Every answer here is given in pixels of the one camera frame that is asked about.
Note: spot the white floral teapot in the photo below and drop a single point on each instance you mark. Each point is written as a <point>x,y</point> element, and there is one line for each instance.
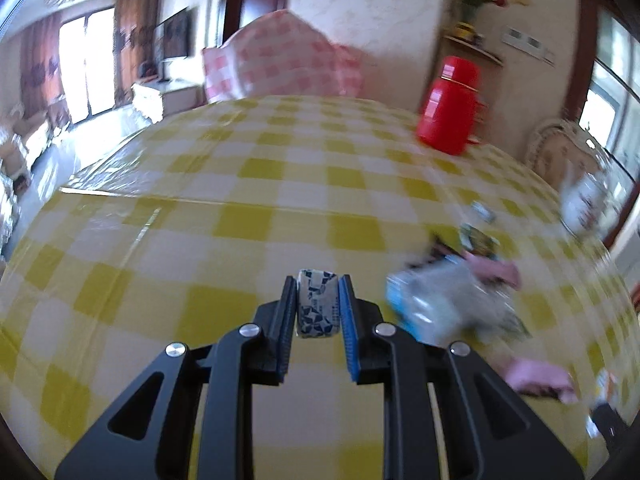
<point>585,200</point>

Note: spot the brown patterned curtain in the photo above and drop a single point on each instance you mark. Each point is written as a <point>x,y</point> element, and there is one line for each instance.
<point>135,45</point>

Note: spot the wooden corner shelf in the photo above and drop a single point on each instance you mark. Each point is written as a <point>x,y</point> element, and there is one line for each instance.
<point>472,47</point>

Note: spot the dark snack packet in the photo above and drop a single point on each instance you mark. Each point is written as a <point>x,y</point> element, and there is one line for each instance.
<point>437,252</point>

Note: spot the glass panel door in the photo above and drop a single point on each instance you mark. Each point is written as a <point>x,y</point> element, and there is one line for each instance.
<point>607,110</point>

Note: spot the flat screen television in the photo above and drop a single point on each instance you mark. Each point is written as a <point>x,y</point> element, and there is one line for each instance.
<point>175,35</point>

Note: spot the cream ornate sofa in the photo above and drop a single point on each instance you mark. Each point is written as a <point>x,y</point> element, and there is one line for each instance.
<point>30,145</point>

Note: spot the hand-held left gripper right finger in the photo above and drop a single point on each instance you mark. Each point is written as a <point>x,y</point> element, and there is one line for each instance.
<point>347,320</point>

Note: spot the white low cabinet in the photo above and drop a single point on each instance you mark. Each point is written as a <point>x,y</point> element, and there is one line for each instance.
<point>165,97</point>

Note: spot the blue patterned snack packet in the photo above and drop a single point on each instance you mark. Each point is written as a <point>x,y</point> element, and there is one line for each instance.
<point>315,305</point>

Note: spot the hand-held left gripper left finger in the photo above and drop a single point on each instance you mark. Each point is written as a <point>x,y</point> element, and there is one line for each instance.
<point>287,320</point>

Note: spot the pink checked cloth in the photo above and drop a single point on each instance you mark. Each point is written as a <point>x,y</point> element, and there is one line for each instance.
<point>280,55</point>

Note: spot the red thermos jug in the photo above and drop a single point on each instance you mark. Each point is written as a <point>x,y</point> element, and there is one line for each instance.
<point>445,110</point>

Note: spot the light blue snack packet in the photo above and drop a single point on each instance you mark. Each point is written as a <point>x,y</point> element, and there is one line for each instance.
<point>440,300</point>

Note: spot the ornate white chair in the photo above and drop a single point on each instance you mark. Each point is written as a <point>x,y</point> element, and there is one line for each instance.
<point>550,150</point>

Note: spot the pink snack packet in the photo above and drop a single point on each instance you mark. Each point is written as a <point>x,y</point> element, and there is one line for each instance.
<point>540,377</point>
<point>495,272</point>

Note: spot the white wall switch panel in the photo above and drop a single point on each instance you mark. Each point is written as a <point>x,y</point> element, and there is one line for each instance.
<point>527,45</point>

